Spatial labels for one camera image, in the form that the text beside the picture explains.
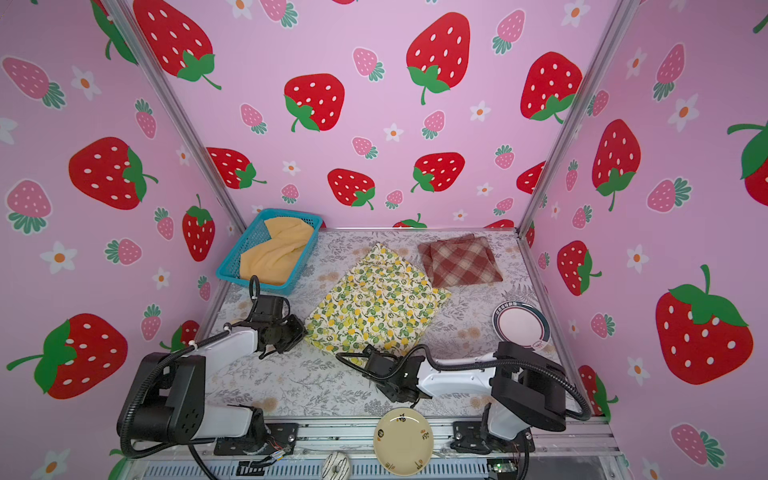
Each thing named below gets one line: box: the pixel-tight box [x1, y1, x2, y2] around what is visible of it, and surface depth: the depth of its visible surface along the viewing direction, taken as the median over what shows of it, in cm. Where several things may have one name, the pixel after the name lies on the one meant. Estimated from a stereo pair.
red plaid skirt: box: [418, 234, 504, 288], surface depth 109 cm
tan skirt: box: [239, 217, 314, 286], surface depth 113 cm
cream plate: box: [373, 408, 435, 477], surface depth 75 cm
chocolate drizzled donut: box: [321, 451, 351, 480], surface depth 69 cm
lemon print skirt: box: [304, 242, 451, 357], surface depth 100 cm
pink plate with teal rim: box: [492, 301, 551, 350], surface depth 97 cm
